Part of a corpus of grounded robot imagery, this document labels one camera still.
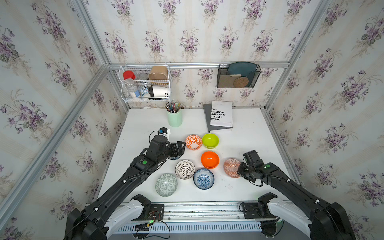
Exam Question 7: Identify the orange floral white bowl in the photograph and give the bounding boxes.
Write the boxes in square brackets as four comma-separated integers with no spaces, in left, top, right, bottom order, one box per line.
[185,135,203,151]

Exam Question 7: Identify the red patterned bowl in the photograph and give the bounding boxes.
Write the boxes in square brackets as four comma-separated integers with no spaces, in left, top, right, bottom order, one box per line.
[223,158,241,179]

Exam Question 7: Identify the brown white patterned bowl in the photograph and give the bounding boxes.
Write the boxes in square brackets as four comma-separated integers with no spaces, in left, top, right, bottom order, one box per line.
[175,160,196,180]

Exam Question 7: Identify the lime green bowl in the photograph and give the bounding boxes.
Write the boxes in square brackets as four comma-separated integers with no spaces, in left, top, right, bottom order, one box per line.
[202,133,220,149]

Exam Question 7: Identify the plain orange bowl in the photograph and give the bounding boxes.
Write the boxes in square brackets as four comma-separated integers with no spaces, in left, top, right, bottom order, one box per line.
[201,151,220,169]

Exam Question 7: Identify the dark rimmed blue floral bowl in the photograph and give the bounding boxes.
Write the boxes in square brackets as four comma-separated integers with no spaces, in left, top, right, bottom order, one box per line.
[168,156,182,160]

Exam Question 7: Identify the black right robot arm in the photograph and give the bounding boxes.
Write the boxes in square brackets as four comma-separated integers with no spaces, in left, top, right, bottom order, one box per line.
[238,163,356,240]

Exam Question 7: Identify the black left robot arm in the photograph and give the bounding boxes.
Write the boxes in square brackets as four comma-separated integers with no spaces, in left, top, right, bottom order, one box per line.
[64,135,186,240]

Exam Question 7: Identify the mint green pen cup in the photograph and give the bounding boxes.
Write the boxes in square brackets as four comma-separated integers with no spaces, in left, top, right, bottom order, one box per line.
[167,110,183,128]

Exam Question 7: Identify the green grey patterned bowl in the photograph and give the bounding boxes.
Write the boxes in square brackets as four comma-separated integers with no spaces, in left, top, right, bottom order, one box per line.
[155,174,178,197]

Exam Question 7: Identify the pens in cup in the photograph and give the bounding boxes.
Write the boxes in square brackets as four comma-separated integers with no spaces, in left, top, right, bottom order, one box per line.
[166,100,182,114]

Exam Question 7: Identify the grey book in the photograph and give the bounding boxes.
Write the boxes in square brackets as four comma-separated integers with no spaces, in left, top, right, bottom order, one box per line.
[203,104,233,133]

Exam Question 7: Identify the white book black lettering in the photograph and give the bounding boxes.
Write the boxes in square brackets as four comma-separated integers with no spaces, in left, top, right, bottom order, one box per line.
[210,101,233,128]

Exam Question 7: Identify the white black cylinder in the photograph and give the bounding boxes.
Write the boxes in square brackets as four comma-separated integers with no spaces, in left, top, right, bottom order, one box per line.
[149,85,170,98]

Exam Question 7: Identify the clear plastic bottle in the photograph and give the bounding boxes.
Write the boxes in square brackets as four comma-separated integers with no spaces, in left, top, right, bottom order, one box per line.
[125,79,140,98]

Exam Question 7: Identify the white ribbed vent strip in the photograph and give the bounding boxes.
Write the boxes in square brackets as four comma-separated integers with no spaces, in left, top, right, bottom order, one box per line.
[113,221,263,234]

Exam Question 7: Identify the red lid jar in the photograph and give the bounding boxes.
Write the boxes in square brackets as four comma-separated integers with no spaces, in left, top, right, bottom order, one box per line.
[123,71,136,80]

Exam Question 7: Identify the round cork coaster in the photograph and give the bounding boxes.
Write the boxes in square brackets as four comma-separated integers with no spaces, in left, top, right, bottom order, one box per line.
[234,77,249,89]

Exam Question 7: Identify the teal plate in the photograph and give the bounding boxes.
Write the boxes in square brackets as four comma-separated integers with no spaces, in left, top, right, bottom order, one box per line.
[227,62,258,88]

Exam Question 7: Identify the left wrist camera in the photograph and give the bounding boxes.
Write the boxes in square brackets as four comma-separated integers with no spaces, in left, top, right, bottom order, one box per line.
[159,127,171,140]

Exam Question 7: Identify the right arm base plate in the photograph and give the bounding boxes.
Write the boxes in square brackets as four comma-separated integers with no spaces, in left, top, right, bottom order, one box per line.
[239,202,270,219]

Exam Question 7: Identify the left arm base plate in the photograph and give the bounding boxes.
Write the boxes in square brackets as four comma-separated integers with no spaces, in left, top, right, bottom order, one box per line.
[134,204,165,221]

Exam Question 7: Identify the white wire basket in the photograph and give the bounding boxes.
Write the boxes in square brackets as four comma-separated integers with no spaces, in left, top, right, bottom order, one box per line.
[119,64,172,103]

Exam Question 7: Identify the black mesh wall holder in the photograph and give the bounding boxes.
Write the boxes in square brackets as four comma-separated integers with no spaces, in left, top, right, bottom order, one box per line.
[217,64,262,89]

